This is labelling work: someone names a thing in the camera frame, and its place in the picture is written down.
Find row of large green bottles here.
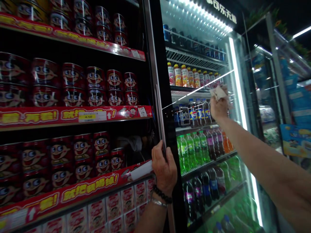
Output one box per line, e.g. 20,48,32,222
218,155,244,193

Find red store shelf rack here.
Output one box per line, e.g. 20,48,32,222
0,0,156,233

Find row of cola bottles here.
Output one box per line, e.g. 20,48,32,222
174,98,216,128

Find row of large dark bottles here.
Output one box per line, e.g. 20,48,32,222
182,166,227,222

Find person's right hand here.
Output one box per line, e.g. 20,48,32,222
209,93,230,121

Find glass-door cooler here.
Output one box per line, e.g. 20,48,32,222
243,12,292,156

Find row of juice bottles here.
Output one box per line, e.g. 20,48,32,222
167,62,225,88

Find row of purple-label soda bottles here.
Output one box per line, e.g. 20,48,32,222
205,128,225,161

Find row of green soda bottles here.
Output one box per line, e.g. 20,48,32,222
177,131,211,174

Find white wiping cloth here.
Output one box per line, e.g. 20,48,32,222
209,84,229,101

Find display of blue packages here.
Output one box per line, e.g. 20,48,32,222
274,29,311,170

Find stack of red cartoon cans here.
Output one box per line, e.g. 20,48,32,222
0,131,126,207
0,52,140,108
0,0,128,47

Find orange soda bottles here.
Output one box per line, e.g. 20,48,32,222
221,131,234,154

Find white yellow price tag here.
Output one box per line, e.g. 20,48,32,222
78,111,107,123

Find row of dark drink cans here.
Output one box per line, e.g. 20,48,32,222
163,24,226,61

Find lit drinks cooler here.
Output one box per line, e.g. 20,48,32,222
159,0,272,233

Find black-framed glass cooler door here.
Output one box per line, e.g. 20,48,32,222
144,0,246,233

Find stack of white red cartons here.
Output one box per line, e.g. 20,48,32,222
24,178,156,233

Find person's left hand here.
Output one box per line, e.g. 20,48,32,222
151,140,178,195

